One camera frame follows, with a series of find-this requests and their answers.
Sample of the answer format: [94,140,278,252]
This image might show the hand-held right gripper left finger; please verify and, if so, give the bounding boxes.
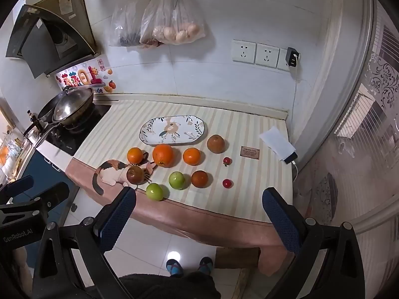
[31,186,138,299]

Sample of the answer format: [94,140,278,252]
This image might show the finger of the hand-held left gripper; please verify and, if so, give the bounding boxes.
[12,182,70,213]
[0,175,34,199]

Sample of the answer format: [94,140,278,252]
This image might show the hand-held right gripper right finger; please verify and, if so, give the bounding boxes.
[262,187,367,299]

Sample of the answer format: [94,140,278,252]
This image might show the green apple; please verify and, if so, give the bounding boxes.
[146,183,164,201]
[169,171,187,190]

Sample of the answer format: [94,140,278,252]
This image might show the dark red apple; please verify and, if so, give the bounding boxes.
[126,166,145,185]

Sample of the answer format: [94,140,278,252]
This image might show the small orange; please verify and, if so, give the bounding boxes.
[127,147,144,164]
[183,148,201,166]

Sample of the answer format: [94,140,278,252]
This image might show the large orange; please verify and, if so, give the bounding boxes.
[152,144,174,167]

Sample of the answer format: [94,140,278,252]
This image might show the dark reddish orange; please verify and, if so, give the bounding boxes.
[191,170,209,189]

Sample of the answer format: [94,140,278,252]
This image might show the glass fruit bowl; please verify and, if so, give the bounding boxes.
[139,115,208,146]

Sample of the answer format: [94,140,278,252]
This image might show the blue kitchen cabinet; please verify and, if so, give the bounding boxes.
[9,151,80,225]

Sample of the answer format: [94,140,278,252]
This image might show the striped tablecloth with cat print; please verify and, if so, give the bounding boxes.
[65,101,295,276]

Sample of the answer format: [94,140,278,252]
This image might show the black bottle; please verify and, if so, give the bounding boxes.
[26,110,42,131]

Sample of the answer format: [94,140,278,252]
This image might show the blue slipper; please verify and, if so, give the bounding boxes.
[198,256,214,273]
[166,258,184,277]

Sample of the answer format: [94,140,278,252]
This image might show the small brown label card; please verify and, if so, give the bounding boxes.
[240,146,261,160]

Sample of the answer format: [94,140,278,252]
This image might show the black gas stove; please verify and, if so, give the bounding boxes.
[34,101,112,157]

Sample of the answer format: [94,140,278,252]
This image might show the dark wok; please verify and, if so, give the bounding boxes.
[23,88,95,138]

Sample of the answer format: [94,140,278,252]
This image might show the white paper sheet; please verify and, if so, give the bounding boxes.
[259,126,296,162]

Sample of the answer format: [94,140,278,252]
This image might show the person's dark clothing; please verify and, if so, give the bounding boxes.
[120,271,222,299]

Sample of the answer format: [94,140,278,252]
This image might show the steel wok with lid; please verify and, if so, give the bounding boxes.
[52,90,94,123]

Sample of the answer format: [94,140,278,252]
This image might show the lace window curtain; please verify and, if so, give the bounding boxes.
[293,0,399,299]

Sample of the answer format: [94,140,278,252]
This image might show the black range hood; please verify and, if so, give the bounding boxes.
[4,4,96,80]

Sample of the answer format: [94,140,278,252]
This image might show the steel hood chimney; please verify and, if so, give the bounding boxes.
[33,0,102,60]

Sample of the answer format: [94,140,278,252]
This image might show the clear bag with dark contents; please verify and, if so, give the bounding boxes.
[108,0,150,48]

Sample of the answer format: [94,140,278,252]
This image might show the clear bag of eggs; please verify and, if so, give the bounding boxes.
[139,0,206,47]

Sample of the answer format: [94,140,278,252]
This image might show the colourful wall stickers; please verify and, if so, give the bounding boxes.
[55,59,117,94]

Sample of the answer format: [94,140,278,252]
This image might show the white charging cable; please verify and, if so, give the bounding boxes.
[290,64,301,179]

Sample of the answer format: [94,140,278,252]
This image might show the white wall socket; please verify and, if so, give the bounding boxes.
[255,43,280,68]
[277,48,290,71]
[231,39,257,63]

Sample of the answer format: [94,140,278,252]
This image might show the black wall charger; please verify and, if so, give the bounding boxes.
[286,47,300,68]

